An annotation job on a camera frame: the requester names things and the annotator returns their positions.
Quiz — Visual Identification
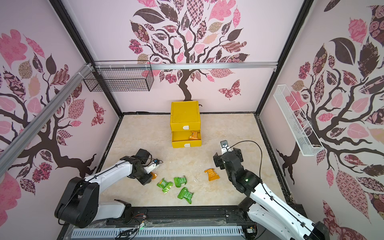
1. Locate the yellow three-drawer cabinet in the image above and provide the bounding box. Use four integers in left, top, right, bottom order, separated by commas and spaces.
170, 100, 203, 149

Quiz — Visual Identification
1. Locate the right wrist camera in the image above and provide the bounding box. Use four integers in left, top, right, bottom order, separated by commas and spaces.
220, 140, 231, 155

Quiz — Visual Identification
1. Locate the aluminium rail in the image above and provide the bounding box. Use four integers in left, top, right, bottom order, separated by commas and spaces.
1, 63, 93, 176
95, 62, 278, 70

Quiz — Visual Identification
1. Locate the black wire basket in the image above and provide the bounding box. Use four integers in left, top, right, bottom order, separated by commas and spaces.
84, 60, 155, 92

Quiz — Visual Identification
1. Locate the white wire basket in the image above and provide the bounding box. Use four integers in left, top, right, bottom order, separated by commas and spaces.
273, 85, 325, 157

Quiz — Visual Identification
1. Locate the black base frame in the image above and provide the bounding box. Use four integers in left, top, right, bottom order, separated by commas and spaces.
56, 204, 317, 240

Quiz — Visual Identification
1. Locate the aluminium rail left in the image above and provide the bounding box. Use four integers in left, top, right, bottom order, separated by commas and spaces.
1, 63, 93, 176

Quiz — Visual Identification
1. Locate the aluminium rail back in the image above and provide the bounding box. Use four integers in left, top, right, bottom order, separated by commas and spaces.
95, 62, 278, 70

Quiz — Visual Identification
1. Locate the white slotted cable duct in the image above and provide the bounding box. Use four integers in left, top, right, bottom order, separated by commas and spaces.
70, 226, 244, 240

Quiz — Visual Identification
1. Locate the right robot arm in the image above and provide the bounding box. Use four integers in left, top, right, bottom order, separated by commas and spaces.
213, 149, 330, 240

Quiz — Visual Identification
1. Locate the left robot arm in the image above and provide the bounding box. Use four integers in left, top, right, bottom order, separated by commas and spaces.
55, 149, 162, 228

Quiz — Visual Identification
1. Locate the green cookie packet front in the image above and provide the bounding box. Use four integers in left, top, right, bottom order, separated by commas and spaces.
177, 187, 194, 204

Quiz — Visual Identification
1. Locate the green cookie packet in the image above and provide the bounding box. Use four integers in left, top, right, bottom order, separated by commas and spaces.
177, 187, 194, 204
157, 179, 174, 194
174, 176, 187, 188

